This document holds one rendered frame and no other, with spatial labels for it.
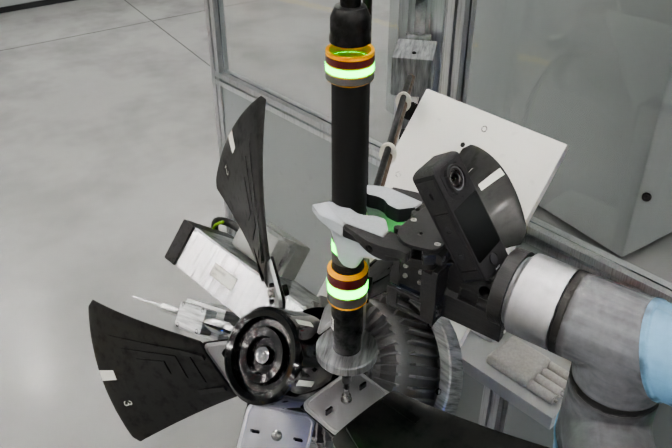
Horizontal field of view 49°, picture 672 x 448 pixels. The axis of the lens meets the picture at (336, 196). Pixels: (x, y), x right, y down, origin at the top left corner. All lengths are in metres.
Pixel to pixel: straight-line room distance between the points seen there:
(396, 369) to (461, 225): 0.39
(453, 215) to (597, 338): 0.15
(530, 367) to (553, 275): 0.78
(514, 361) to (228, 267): 0.56
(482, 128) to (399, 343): 0.36
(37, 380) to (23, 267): 0.66
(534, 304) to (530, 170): 0.49
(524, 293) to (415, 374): 0.42
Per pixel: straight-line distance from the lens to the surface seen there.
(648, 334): 0.62
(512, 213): 0.81
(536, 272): 0.64
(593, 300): 0.63
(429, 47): 1.33
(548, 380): 1.41
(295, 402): 0.93
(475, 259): 0.65
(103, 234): 3.35
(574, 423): 0.69
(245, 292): 1.17
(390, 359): 1.00
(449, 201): 0.63
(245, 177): 1.04
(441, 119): 1.19
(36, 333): 2.93
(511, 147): 1.12
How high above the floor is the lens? 1.87
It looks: 33 degrees down
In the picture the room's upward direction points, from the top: straight up
